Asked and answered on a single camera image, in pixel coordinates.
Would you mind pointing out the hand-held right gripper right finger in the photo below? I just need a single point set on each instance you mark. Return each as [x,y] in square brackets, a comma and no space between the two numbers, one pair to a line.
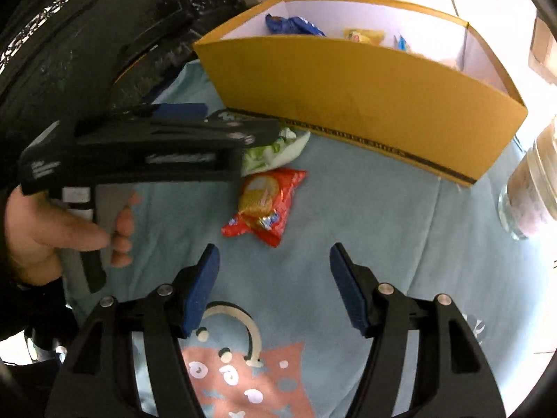
[348,287]

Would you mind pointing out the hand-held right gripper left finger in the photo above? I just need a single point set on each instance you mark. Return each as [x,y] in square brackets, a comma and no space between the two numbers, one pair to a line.
[200,287]

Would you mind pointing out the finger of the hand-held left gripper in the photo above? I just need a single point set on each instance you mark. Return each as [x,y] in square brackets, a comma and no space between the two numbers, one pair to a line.
[243,133]
[180,111]

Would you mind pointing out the green white snack packet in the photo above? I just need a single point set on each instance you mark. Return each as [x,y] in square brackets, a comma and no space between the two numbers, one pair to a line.
[283,150]

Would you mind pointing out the red snack packet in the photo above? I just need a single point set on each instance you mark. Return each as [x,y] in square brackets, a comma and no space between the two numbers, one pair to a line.
[265,200]

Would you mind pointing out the yellow cardboard box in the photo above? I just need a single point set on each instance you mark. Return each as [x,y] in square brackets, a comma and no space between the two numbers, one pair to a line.
[348,96]

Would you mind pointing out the person's left forearm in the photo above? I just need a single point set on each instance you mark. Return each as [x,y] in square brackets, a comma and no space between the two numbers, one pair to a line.
[30,309]

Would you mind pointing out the person's left hand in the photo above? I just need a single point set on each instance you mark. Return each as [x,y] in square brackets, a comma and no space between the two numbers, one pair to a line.
[48,235]

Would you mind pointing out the light blue printed blanket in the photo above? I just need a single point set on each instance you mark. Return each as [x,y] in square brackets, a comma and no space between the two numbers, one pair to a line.
[348,226]

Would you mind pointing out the yellow snack packet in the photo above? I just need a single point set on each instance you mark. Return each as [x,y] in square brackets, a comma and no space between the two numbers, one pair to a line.
[363,36]

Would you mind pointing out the small blue white snack packet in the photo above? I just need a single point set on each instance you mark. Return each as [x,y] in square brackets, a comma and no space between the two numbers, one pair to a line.
[402,43]

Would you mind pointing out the glass jar of cotton swabs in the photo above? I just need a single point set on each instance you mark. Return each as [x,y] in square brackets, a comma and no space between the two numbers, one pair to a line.
[531,196]

